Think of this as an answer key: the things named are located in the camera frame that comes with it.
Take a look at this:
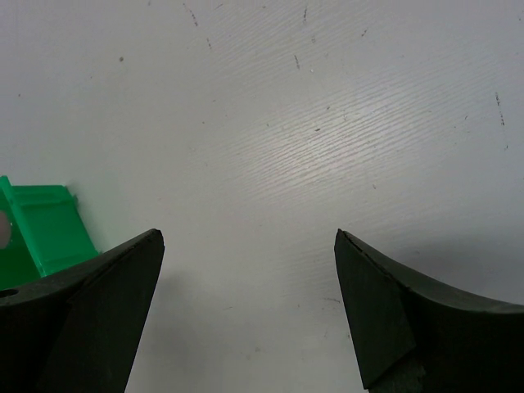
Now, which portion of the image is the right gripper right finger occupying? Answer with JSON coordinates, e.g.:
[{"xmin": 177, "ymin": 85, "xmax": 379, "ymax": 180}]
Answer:
[{"xmin": 334, "ymin": 230, "xmax": 523, "ymax": 392}]

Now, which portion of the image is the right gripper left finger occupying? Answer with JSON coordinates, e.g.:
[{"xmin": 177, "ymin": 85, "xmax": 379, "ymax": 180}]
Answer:
[{"xmin": 1, "ymin": 229, "xmax": 165, "ymax": 392}]

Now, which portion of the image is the pink-cap spice shaker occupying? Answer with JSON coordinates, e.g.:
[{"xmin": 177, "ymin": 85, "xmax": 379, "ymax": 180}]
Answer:
[{"xmin": 0, "ymin": 210, "xmax": 12, "ymax": 249}]

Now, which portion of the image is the green three-compartment plastic tray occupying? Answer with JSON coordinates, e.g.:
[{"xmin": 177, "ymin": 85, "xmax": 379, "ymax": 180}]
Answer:
[{"xmin": 1, "ymin": 176, "xmax": 98, "ymax": 290}]

